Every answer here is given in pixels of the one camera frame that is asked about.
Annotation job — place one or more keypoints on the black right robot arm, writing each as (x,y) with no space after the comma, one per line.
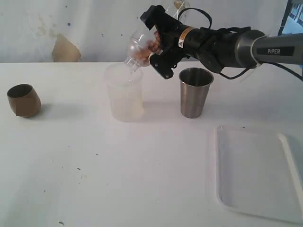
(216,49)

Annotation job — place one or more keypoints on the clear plastic tray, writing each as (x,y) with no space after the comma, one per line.
(257,174)

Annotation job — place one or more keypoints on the clear dome shaker lid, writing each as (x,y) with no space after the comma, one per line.
(138,39)

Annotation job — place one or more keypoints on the stainless steel cup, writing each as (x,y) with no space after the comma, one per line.
(194,87)

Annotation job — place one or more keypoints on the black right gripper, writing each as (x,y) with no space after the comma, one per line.
(169,30)

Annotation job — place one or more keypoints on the gold coin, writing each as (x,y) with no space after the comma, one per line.
(178,4)

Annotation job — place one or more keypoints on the brown wooden cup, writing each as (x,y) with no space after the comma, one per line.
(24,100)

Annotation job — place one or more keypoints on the clear measuring shaker cup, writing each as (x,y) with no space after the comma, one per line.
(171,10)

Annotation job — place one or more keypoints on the frosted plastic cup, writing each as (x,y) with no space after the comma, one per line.
(125,92)

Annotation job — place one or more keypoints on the dark window frame post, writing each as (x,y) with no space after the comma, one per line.
(288,19)

